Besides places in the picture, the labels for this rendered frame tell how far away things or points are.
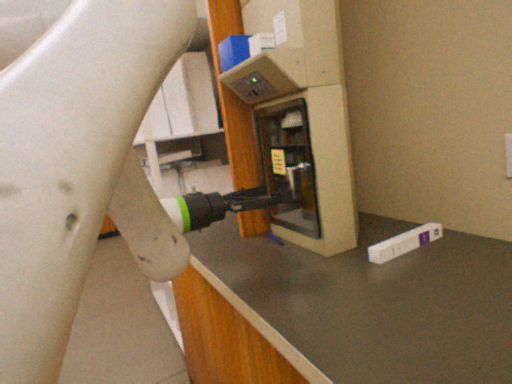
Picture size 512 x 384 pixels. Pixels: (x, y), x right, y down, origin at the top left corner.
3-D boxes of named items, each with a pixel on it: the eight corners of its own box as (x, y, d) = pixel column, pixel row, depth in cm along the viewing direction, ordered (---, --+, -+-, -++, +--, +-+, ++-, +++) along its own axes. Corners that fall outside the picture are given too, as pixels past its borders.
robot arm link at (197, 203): (183, 231, 91) (193, 239, 83) (175, 187, 89) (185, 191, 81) (205, 225, 94) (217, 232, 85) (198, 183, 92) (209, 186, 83)
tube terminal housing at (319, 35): (325, 218, 139) (303, 10, 126) (392, 235, 110) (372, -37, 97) (271, 234, 128) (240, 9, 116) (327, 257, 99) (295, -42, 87)
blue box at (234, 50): (249, 72, 117) (245, 43, 115) (264, 65, 108) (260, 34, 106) (222, 74, 113) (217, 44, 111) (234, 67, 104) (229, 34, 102)
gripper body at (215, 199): (209, 196, 84) (244, 188, 88) (199, 192, 92) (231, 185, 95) (214, 226, 85) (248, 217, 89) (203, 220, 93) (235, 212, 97)
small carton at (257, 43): (265, 61, 101) (262, 38, 100) (276, 56, 97) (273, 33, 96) (251, 61, 99) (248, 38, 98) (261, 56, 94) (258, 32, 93)
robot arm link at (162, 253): (111, 99, 60) (45, 127, 58) (123, 120, 51) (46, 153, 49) (188, 242, 82) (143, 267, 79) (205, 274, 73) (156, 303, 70)
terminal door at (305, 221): (270, 221, 127) (254, 109, 120) (321, 240, 99) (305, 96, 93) (268, 222, 126) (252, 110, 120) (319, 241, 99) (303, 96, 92)
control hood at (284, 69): (253, 104, 121) (249, 73, 119) (308, 87, 92) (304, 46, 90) (222, 107, 116) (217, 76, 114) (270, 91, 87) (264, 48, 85)
